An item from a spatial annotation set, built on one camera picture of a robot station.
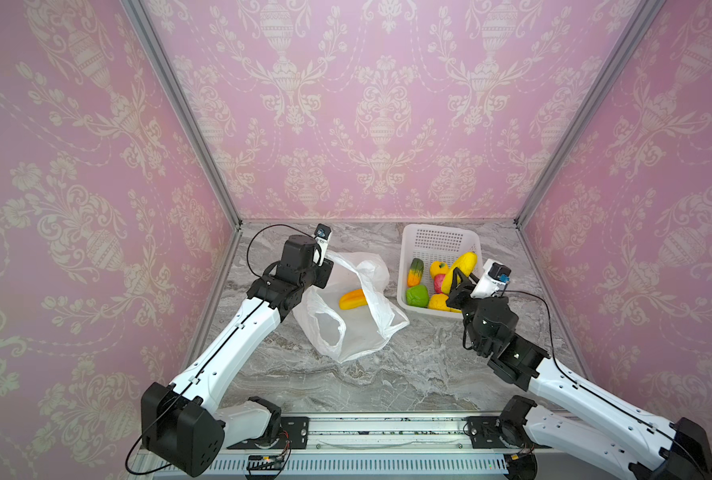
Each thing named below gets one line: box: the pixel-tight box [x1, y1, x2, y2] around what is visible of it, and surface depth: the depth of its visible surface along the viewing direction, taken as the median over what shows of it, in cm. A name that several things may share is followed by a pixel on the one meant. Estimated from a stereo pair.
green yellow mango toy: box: [407, 258, 424, 287], surface depth 102 cm
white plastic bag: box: [293, 252, 410, 363], surface depth 71 cm
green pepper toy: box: [406, 284, 429, 308], surface depth 94 cm
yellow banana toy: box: [443, 252, 478, 295], surface depth 73 cm
